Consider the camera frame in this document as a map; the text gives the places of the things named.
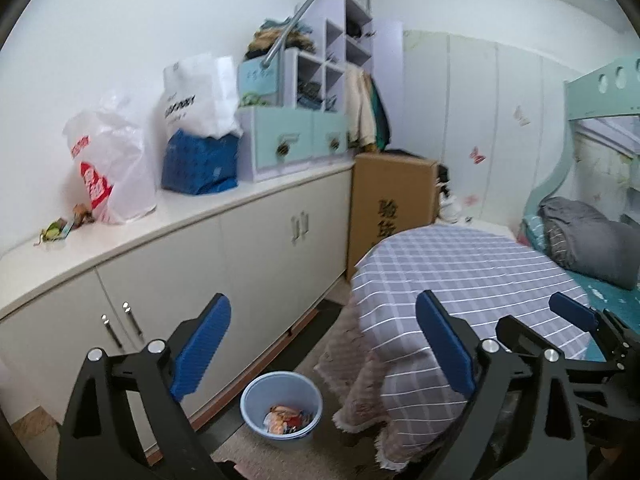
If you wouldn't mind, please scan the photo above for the blue star gift bag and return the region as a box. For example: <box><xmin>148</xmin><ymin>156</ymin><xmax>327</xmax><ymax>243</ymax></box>
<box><xmin>160</xmin><ymin>130</ymin><xmax>240</xmax><ymax>195</ymax></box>

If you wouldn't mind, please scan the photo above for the light blue trash bin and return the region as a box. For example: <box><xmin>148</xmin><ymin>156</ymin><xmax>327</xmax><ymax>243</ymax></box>
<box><xmin>240</xmin><ymin>372</ymin><xmax>323</xmax><ymax>451</ymax></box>

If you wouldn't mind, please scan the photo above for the mint bunk bed frame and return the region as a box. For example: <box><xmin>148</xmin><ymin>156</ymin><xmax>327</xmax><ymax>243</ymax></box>
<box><xmin>518</xmin><ymin>53</ymin><xmax>639</xmax><ymax>245</ymax></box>

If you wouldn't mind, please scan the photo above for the white wardrobe with butterflies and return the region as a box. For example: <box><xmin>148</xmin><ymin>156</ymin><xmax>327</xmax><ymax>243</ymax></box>
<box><xmin>393</xmin><ymin>30</ymin><xmax>578</xmax><ymax>232</ymax></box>

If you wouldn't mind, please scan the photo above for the grey folded blanket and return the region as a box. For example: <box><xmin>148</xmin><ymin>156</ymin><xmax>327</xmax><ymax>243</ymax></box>
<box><xmin>538</xmin><ymin>197</ymin><xmax>639</xmax><ymax>290</ymax></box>

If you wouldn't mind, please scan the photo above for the grey checkered bed sheet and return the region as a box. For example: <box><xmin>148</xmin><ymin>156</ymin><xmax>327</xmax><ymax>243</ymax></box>
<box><xmin>352</xmin><ymin>226</ymin><xmax>591</xmax><ymax>450</ymax></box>

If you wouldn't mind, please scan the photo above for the beige hanging jacket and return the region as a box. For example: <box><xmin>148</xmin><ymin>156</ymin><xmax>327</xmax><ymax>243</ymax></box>
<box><xmin>345</xmin><ymin>63</ymin><xmax>390</xmax><ymax>153</ymax></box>

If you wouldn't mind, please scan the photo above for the small green toy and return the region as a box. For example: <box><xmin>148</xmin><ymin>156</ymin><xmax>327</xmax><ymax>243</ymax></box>
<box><xmin>35</xmin><ymin>218</ymin><xmax>75</xmax><ymax>246</ymax></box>

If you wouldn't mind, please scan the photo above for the white low cabinet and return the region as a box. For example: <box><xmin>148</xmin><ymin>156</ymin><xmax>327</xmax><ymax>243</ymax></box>
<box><xmin>1</xmin><ymin>162</ymin><xmax>352</xmax><ymax>427</ymax></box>

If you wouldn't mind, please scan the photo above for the brown cardboard box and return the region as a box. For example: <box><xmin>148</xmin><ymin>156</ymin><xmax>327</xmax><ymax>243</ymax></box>
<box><xmin>346</xmin><ymin>153</ymin><xmax>438</xmax><ymax>278</ymax></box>

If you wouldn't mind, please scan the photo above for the white red plastic bag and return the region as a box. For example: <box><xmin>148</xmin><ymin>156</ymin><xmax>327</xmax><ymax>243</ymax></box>
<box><xmin>63</xmin><ymin>91</ymin><xmax>156</xmax><ymax>224</ymax></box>

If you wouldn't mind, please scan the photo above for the white printed plastic bag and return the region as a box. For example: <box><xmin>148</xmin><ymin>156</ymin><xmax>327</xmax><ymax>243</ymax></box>
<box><xmin>162</xmin><ymin>52</ymin><xmax>243</xmax><ymax>140</ymax></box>

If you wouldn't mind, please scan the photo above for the trash pile in bin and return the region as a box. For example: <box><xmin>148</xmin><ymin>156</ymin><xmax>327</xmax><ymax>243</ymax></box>
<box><xmin>264</xmin><ymin>405</ymin><xmax>314</xmax><ymax>436</ymax></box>

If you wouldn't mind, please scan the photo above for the mint drawer shelf unit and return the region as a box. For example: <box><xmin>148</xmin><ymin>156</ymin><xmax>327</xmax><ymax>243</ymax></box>
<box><xmin>238</xmin><ymin>0</ymin><xmax>404</xmax><ymax>181</ymax></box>

